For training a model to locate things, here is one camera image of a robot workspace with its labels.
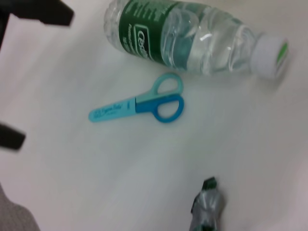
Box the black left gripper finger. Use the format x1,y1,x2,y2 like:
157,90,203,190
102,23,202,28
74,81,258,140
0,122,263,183
0,0,75,52
0,124,26,151

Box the green plastic wrapper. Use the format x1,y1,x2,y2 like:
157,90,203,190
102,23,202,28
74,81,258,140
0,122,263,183
189,177,228,231

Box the blue capped scissors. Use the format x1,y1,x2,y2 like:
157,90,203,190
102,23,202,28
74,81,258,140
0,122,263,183
88,73,185,124

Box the clear green label water bottle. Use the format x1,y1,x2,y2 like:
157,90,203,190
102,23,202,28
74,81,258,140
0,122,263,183
103,0,289,80

